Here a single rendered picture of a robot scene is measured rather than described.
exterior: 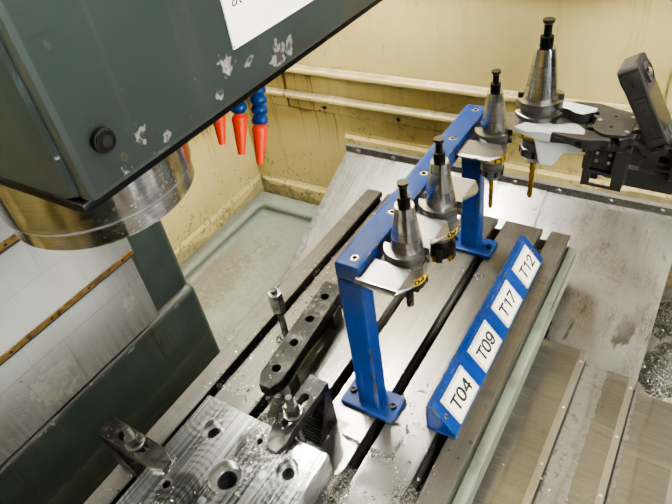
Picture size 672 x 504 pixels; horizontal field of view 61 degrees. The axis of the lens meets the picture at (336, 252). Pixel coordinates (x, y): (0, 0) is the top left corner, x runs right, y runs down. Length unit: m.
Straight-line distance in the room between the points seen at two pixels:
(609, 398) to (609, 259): 0.34
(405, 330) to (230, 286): 0.78
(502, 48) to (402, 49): 0.25
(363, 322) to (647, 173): 0.42
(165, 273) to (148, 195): 0.84
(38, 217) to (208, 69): 0.21
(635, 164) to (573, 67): 0.55
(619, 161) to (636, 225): 0.67
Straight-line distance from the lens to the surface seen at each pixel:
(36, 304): 1.08
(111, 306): 1.18
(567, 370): 1.28
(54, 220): 0.46
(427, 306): 1.14
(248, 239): 1.91
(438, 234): 0.81
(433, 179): 0.82
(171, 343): 1.35
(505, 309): 1.09
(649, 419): 1.29
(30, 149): 0.27
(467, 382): 0.98
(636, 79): 0.80
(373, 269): 0.76
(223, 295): 1.74
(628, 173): 0.86
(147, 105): 0.28
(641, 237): 1.47
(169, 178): 0.47
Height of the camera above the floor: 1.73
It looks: 40 degrees down
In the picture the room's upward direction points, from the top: 10 degrees counter-clockwise
